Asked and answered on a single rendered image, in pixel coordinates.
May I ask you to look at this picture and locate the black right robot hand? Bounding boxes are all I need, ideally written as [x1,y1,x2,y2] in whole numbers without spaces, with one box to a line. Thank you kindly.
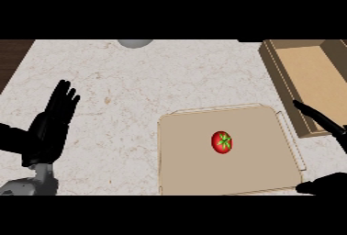
[291,99,347,196]

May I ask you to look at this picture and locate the grey round object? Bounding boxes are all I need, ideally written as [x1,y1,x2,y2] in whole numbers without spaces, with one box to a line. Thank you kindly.
[117,39,157,50]

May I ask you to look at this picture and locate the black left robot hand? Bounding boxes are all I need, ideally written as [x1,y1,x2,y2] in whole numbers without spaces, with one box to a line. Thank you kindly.
[0,79,81,168]

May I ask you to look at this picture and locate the red tomato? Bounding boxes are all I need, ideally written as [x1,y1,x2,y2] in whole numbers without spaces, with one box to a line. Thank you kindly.
[210,130,235,155]

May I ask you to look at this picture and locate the beige flat tray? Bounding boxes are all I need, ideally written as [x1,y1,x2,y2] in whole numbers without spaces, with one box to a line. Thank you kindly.
[157,103,307,196]

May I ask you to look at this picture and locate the open cardboard box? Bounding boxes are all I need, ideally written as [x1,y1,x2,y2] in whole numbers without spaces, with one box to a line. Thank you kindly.
[257,39,347,139]

